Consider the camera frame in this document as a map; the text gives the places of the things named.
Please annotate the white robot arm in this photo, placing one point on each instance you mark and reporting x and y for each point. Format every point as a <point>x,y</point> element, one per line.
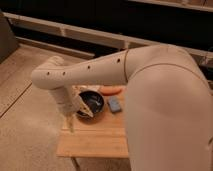
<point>168,103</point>

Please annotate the blue sponge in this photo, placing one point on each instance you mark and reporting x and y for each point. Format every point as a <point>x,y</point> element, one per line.
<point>114,105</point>

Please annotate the wooden table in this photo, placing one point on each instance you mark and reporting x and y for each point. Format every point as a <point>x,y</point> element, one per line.
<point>100,137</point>

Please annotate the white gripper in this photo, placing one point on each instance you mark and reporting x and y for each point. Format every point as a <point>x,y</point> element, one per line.
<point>68,102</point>

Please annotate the white snack packet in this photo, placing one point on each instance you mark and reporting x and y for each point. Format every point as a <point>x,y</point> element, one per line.
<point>82,88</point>

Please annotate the dark round bowl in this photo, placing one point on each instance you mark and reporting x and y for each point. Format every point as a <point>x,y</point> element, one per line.
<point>95,103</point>

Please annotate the white shelf rail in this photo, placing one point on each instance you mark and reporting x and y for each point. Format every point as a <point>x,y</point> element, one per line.
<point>87,42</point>

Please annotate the orange red pepper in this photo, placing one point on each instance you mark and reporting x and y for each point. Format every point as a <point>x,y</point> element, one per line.
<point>110,90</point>

